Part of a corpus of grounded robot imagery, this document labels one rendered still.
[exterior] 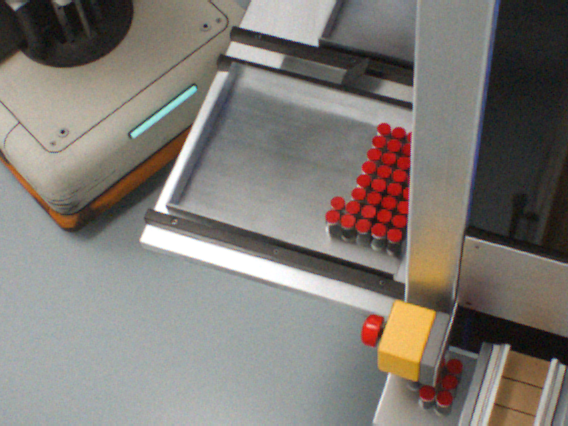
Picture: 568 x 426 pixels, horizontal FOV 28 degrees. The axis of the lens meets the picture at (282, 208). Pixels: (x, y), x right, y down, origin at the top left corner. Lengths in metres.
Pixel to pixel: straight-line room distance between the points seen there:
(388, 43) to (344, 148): 0.20
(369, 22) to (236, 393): 0.98
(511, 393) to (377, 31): 0.63
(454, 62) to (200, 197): 0.75
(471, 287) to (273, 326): 1.20
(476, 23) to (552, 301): 0.49
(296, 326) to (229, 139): 0.89
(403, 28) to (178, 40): 0.88
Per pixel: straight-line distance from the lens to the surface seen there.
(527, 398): 1.50
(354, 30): 1.83
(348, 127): 1.73
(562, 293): 1.34
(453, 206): 1.23
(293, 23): 1.85
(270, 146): 1.72
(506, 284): 1.36
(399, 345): 1.41
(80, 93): 2.57
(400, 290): 1.58
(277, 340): 2.53
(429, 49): 1.01
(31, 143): 2.53
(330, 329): 2.53
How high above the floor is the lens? 2.34
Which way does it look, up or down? 61 degrees down
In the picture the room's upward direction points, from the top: 9 degrees counter-clockwise
